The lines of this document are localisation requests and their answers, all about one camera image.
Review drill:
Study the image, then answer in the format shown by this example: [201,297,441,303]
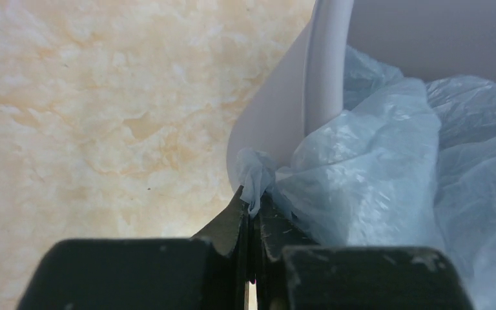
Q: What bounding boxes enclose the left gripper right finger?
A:
[254,194,317,296]

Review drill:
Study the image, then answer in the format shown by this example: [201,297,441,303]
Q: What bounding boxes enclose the grey plastic trash bin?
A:
[226,1,496,189]

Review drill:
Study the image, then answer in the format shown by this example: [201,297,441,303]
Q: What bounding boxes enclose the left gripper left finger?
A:
[193,186,250,300]

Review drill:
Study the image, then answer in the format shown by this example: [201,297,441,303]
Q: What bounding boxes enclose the light blue trash bag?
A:
[235,47,496,309]

